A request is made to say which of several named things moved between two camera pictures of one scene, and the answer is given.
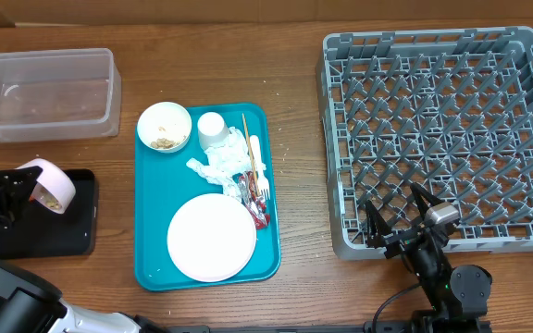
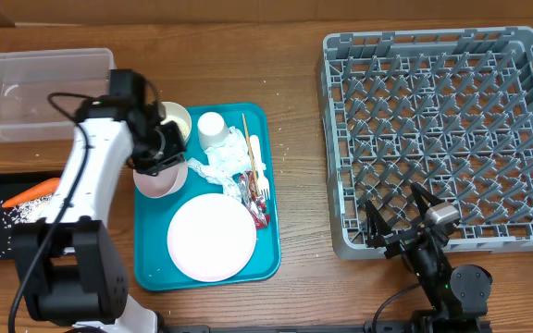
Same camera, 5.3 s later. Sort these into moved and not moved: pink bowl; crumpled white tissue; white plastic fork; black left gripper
Moved: black left gripper; pink bowl
Not moved: white plastic fork; crumpled white tissue
